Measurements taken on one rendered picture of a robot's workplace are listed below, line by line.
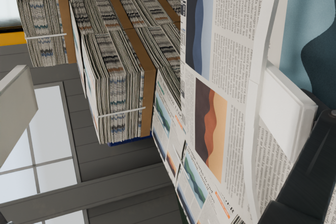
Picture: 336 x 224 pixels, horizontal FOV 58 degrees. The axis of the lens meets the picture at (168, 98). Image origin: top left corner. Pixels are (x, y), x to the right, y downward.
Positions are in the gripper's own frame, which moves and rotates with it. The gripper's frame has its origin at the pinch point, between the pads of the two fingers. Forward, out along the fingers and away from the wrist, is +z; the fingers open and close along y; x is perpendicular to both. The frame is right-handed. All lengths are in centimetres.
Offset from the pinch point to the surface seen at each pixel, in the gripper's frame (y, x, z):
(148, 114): 1, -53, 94
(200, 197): 16, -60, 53
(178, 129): 11, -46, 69
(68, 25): -36, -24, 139
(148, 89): 2, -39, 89
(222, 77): 7.0, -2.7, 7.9
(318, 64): 9.5, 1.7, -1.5
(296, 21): 8.9, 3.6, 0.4
